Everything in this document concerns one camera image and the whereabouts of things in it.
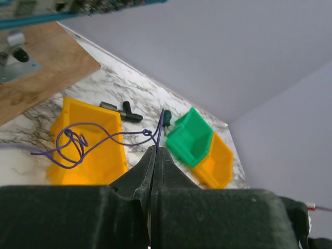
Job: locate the brown wooden board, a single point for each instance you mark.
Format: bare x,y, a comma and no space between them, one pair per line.
56,61

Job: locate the black T pipe fitting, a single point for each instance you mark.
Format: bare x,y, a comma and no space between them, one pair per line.
126,112

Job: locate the metal bracket with knob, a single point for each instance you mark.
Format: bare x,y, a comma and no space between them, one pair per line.
15,60

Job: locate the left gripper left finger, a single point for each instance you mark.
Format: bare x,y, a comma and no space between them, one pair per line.
129,217

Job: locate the yellow bin on right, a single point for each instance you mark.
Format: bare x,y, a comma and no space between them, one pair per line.
215,170

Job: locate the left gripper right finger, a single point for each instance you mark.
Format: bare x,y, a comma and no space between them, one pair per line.
176,210

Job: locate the yellow bin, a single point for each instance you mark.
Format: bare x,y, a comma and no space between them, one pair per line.
90,142
215,170

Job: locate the yellow bin on left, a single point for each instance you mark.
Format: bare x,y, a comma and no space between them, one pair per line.
90,142

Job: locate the green plastic bin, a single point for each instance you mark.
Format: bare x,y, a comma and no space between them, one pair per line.
190,138

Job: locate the green handled screwdriver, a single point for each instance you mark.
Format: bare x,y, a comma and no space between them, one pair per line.
167,116

